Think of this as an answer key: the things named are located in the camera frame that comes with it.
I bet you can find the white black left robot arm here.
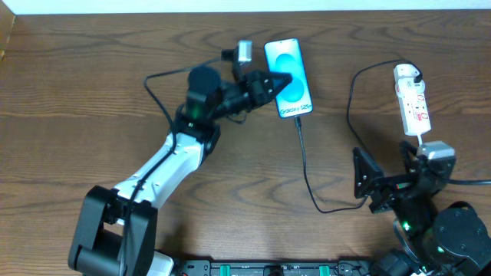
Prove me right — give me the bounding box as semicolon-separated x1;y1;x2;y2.
68;66;292;275

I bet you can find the blue Galaxy smartphone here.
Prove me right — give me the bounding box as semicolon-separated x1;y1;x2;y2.
264;38;314;119

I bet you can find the white USB charger plug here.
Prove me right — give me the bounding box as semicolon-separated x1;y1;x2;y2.
394;64;425;97

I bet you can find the black charger cable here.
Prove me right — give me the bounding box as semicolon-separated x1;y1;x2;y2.
293;59;424;215

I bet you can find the white power strip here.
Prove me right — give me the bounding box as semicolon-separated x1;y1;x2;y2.
396;82;431;136

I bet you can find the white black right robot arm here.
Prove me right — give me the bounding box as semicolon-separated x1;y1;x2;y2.
353;141;490;276

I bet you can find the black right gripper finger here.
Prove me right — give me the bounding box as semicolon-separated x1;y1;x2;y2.
353;147;384;199
399;140;420;173

